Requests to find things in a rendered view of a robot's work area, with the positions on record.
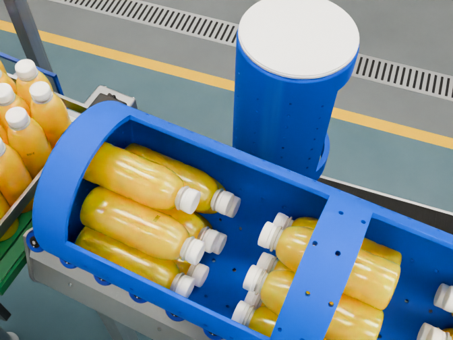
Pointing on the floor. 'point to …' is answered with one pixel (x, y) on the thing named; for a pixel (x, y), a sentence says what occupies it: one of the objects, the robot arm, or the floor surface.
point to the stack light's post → (27, 32)
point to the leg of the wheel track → (118, 329)
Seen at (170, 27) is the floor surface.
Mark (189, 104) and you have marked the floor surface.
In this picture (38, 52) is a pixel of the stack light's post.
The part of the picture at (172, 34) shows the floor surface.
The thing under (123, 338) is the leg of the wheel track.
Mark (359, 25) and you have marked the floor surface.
